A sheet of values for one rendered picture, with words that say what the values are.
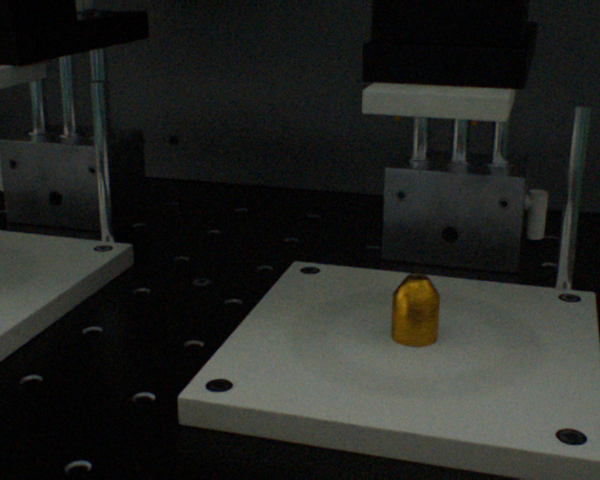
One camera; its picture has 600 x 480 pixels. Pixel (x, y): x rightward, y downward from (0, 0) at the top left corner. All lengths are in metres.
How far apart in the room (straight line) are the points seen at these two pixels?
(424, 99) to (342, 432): 0.14
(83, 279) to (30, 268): 0.03
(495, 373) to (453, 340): 0.03
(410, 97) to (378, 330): 0.10
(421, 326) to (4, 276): 0.21
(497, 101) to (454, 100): 0.02
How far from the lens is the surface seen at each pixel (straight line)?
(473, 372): 0.34
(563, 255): 0.43
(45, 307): 0.41
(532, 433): 0.31
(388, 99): 0.36
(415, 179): 0.47
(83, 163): 0.54
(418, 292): 0.35
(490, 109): 0.36
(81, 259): 0.47
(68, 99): 0.56
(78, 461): 0.32
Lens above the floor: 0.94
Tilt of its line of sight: 18 degrees down
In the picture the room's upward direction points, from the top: straight up
